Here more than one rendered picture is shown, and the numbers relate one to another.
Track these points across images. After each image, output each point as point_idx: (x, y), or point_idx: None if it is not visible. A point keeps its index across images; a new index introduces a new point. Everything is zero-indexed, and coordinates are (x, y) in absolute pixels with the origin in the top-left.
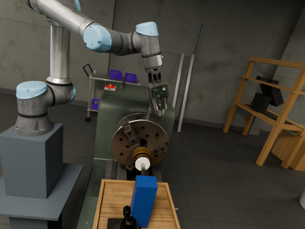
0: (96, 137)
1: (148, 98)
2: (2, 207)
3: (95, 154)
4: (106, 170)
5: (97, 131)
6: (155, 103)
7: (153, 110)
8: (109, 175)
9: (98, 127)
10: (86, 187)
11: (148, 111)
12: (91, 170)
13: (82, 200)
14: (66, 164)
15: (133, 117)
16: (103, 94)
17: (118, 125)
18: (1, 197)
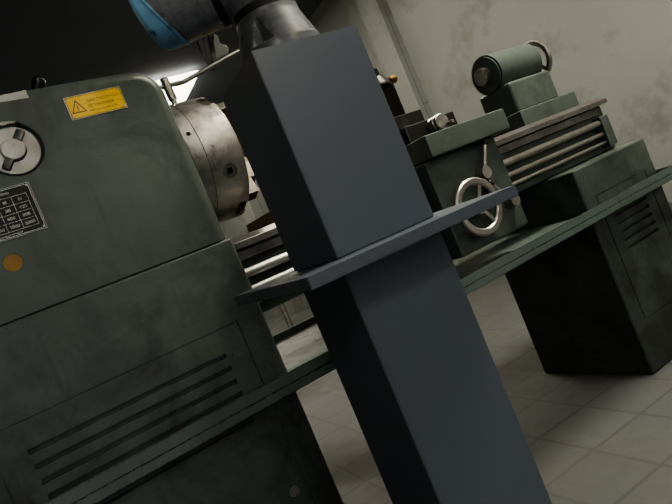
0: (198, 174)
1: (213, 35)
2: (454, 206)
3: (221, 228)
4: (254, 235)
5: (190, 156)
6: (219, 43)
7: (203, 69)
8: (269, 225)
9: (184, 142)
10: (269, 384)
11: (174, 93)
12: (181, 439)
13: (315, 361)
14: (254, 290)
15: (188, 100)
16: (94, 78)
17: (203, 112)
18: (444, 212)
